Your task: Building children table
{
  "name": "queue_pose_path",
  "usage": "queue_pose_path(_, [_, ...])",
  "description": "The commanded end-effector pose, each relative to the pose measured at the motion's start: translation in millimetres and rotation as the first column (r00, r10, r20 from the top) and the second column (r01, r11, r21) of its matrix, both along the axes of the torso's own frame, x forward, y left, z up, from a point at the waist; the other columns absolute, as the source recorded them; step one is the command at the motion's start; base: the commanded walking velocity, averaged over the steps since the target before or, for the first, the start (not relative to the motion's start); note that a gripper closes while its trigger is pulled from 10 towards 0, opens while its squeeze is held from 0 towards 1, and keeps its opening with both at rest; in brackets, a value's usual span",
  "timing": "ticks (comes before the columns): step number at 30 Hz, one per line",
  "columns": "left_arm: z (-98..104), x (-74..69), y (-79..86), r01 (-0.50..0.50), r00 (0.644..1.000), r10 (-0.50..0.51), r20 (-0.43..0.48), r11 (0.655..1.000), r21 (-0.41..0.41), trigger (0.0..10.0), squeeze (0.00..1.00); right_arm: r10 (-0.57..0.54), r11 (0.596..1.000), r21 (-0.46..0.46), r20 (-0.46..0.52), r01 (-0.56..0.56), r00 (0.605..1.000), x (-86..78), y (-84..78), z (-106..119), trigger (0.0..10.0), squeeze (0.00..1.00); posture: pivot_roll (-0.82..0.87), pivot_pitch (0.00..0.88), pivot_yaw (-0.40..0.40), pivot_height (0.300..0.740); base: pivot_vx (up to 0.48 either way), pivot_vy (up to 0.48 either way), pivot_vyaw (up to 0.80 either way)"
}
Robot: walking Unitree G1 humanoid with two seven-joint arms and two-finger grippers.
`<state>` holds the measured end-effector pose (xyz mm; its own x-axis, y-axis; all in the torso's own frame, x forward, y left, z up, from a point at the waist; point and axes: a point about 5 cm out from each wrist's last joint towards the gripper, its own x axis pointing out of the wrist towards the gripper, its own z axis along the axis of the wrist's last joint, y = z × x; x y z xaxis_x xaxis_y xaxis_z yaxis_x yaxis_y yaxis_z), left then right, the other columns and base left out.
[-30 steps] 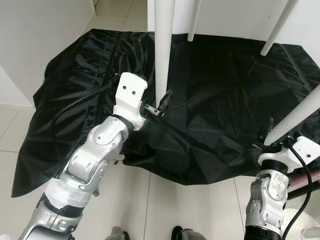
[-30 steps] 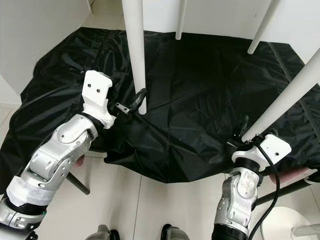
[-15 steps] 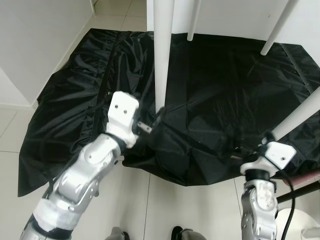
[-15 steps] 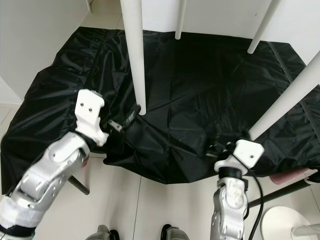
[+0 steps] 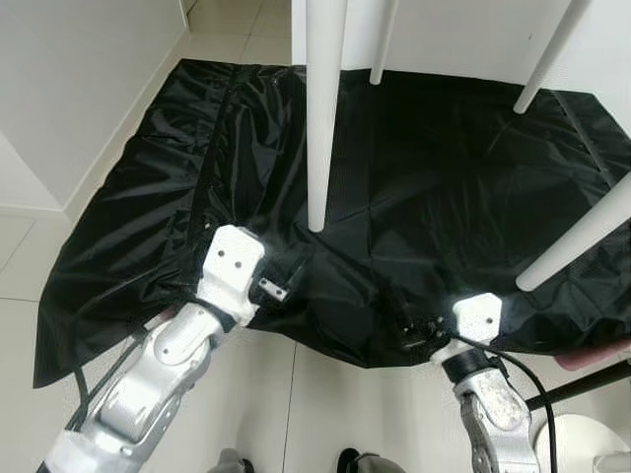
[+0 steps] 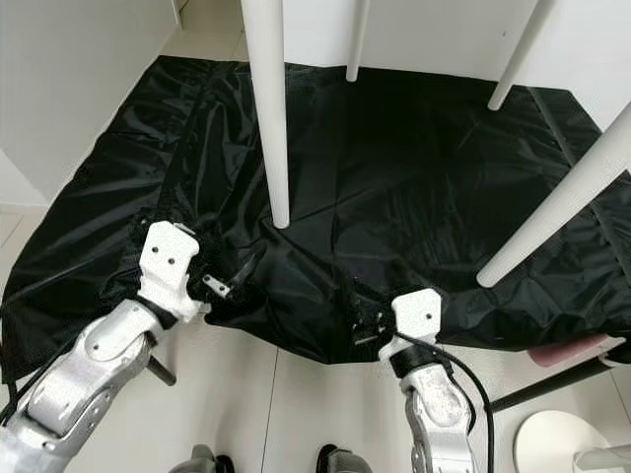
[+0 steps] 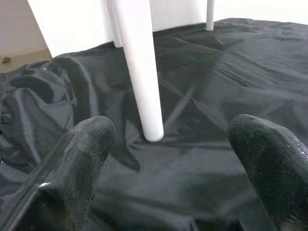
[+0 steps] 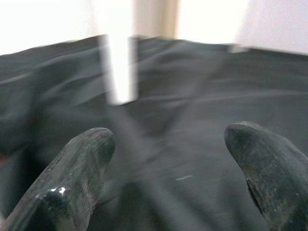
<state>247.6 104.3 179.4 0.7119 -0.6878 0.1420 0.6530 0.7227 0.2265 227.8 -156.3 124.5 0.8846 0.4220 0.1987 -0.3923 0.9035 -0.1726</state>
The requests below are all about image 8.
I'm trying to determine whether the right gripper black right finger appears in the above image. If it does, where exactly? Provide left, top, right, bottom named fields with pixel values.
left=223, top=121, right=308, bottom=231

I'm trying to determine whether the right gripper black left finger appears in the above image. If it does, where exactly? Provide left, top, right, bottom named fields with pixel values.
left=0, top=127, right=116, bottom=231

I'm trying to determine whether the black table cloth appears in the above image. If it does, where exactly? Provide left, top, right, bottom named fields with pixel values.
left=0, top=35, right=308, bottom=231

